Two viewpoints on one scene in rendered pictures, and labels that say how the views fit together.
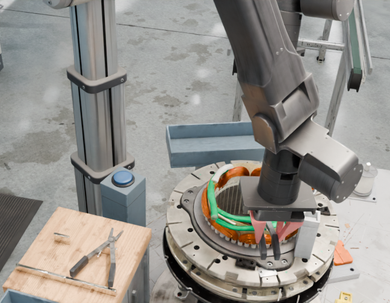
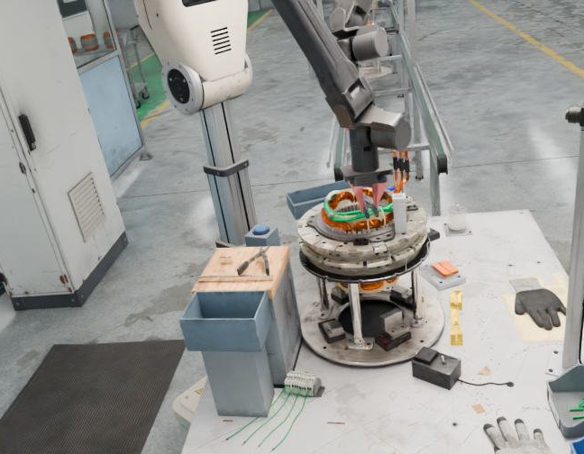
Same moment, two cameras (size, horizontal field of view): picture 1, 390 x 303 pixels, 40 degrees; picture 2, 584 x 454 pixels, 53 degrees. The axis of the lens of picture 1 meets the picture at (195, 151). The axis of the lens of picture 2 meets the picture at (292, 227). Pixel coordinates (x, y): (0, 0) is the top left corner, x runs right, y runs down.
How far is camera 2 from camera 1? 0.58 m
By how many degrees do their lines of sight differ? 12
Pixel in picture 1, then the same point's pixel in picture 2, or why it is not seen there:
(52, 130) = (184, 283)
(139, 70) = not seen: hidden behind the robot
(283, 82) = (345, 77)
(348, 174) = (399, 127)
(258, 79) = (331, 78)
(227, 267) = (348, 247)
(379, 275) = (482, 277)
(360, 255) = (465, 268)
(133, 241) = (278, 253)
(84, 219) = (239, 250)
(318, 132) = (377, 111)
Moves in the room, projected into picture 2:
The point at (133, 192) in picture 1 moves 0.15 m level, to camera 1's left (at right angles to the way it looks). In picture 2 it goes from (270, 237) to (216, 245)
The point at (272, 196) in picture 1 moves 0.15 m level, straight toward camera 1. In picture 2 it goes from (361, 166) to (357, 196)
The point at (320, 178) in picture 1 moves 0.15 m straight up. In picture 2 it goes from (384, 135) to (378, 56)
